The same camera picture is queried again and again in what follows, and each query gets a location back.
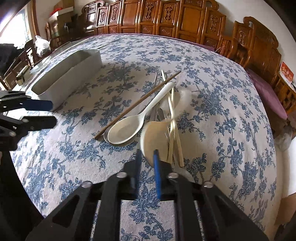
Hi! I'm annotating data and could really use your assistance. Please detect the brown cardboard sheet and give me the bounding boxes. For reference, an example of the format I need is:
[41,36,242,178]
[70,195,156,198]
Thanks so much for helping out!
[276,194,296,226]

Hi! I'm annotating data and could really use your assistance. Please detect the small brown cardboard box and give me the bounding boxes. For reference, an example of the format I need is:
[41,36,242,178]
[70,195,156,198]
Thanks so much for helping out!
[54,0,75,10]

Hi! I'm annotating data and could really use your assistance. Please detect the wooden side table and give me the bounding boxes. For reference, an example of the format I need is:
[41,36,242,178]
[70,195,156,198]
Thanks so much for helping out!
[273,74,296,116]

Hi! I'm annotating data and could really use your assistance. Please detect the carved wooden sofa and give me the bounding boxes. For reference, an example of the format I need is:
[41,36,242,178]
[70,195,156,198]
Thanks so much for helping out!
[82,0,227,50]

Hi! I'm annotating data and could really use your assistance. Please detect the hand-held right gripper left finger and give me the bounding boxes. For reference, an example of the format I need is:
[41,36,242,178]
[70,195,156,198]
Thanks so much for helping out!
[25,149,145,241]

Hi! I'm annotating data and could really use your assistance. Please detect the white plastic bag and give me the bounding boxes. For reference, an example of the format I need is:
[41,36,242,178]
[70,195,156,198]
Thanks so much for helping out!
[35,35,51,57]

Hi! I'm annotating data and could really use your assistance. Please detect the white plastic spoon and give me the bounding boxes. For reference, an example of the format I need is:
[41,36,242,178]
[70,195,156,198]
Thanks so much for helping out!
[107,82,176,145]

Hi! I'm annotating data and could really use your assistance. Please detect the carved wooden armchair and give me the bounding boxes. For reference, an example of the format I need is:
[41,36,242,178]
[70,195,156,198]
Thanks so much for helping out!
[217,16,283,87]

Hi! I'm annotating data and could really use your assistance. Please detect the large brown cardboard box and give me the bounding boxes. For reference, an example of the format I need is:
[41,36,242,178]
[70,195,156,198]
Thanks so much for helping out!
[57,10,79,32]

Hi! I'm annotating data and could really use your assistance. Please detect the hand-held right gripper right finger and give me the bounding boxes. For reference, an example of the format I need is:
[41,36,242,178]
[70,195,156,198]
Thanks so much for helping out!
[154,149,270,241]

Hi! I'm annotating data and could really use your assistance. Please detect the metal spoon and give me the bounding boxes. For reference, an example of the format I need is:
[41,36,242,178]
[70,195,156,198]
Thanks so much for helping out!
[103,103,160,147]

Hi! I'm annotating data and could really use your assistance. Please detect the dark brown chopstick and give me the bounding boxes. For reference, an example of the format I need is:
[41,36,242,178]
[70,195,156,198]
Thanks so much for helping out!
[94,71,182,140]

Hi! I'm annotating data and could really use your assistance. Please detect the metal fork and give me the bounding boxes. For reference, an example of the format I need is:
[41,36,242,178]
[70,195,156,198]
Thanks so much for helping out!
[150,69,164,122]

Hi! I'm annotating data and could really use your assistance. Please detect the tall-backed wooden chair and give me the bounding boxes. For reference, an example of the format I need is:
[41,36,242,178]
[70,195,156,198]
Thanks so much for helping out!
[45,22,61,51]

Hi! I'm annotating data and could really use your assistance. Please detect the dark wooden chair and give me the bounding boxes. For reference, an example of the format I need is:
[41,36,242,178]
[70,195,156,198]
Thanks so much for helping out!
[0,44,37,91]

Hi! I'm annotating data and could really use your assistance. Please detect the person's dark clothing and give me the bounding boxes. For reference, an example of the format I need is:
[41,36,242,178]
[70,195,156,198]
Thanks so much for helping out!
[0,150,45,241]

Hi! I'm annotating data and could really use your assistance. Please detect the white rectangular organizer box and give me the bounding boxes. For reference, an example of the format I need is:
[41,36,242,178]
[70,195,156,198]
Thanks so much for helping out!
[31,49,102,112]

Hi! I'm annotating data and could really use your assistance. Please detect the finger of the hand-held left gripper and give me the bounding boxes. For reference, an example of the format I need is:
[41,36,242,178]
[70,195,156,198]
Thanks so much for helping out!
[0,91,53,112]
[0,113,57,151]

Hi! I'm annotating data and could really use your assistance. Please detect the long purple seat cushion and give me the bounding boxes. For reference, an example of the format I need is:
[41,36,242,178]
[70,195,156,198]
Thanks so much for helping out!
[185,41,218,53]

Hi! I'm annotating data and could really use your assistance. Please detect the wooden spoon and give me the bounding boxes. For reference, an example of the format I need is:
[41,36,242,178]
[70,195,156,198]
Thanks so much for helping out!
[139,121,176,169]

